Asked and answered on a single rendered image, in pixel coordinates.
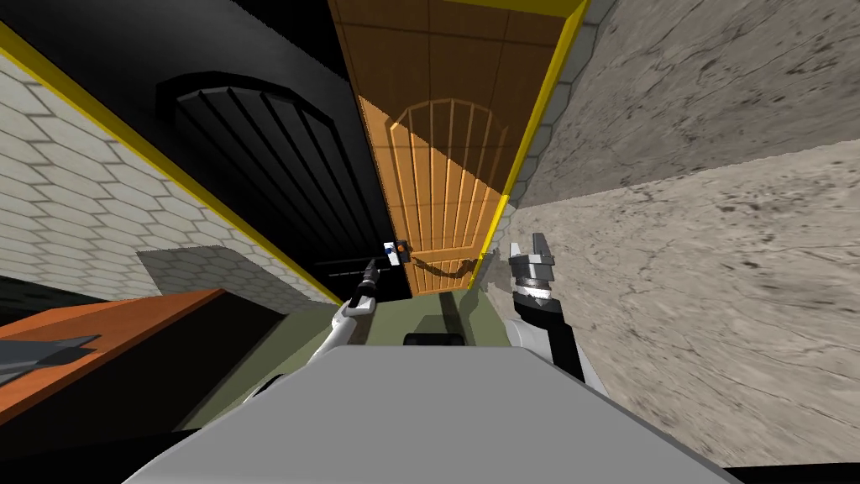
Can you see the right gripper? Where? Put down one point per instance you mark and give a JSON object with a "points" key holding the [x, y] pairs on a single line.
{"points": [[532, 277]]}

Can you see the black panelled door leaf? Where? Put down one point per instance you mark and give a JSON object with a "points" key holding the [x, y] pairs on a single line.
{"points": [[255, 154]]}

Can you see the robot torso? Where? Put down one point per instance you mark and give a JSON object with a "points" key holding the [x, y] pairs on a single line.
{"points": [[430, 417]]}

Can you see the orange panelled door leaf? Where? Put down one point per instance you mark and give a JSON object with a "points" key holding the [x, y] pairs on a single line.
{"points": [[447, 134]]}

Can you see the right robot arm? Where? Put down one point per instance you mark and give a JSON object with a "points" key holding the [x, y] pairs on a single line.
{"points": [[557, 336]]}

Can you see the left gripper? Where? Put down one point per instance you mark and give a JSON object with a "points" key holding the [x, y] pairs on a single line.
{"points": [[367, 286]]}

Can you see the orange-topped dark cabinet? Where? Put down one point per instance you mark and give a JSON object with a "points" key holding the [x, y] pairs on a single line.
{"points": [[114, 336]]}

